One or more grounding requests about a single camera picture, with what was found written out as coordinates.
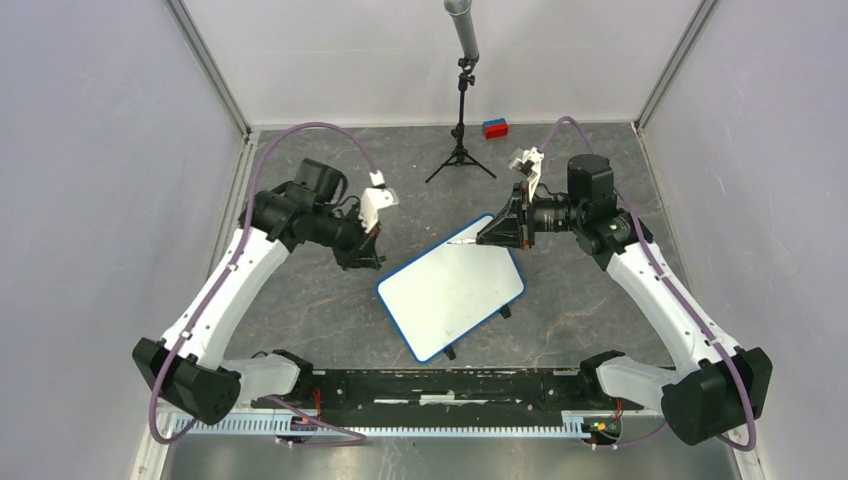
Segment purple cable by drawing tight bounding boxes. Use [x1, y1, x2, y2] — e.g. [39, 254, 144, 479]
[537, 116, 759, 453]
[146, 121, 386, 448]

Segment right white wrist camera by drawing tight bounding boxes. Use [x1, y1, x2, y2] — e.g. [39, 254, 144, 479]
[508, 147, 545, 199]

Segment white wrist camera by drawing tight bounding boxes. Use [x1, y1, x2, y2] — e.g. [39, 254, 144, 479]
[358, 170, 400, 233]
[508, 147, 545, 199]

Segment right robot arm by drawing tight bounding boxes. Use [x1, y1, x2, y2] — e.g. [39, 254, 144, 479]
[473, 148, 773, 452]

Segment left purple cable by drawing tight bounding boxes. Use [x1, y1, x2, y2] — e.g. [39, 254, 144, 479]
[146, 121, 386, 448]

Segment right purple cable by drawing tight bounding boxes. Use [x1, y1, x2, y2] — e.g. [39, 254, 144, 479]
[537, 116, 759, 453]

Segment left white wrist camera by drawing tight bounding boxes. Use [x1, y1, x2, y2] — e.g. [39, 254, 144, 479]
[358, 170, 400, 233]

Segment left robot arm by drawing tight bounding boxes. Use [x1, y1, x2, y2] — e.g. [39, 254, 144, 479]
[132, 159, 399, 425]

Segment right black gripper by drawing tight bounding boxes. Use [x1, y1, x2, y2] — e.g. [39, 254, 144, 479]
[476, 181, 585, 250]

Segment red and blue eraser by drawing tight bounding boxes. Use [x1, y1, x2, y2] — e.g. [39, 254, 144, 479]
[481, 118, 509, 140]

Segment silver microphone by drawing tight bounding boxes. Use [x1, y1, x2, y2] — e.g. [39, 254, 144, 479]
[425, 0, 497, 183]

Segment blue-framed whiteboard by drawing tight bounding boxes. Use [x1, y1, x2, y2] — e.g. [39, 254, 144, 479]
[376, 212, 526, 364]

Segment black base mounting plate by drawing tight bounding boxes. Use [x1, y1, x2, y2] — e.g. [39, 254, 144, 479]
[282, 368, 642, 428]

